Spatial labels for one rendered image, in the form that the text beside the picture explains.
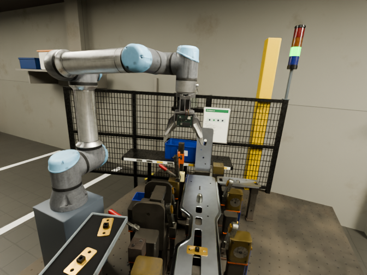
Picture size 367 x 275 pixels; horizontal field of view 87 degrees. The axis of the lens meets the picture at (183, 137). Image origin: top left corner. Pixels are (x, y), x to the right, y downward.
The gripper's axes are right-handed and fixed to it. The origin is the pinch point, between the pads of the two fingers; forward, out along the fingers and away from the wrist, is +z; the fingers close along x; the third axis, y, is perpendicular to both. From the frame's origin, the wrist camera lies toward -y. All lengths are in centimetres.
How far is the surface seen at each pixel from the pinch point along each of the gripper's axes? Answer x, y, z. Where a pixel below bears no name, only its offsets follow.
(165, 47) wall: -42, -237, -66
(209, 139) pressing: 17, -61, 16
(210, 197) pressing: 17, -27, 42
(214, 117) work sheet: 22, -89, 6
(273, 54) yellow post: 63, -91, -46
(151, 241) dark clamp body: -9.1, 17.2, 33.1
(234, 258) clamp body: 24, 10, 46
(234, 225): 23.2, 7.6, 30.9
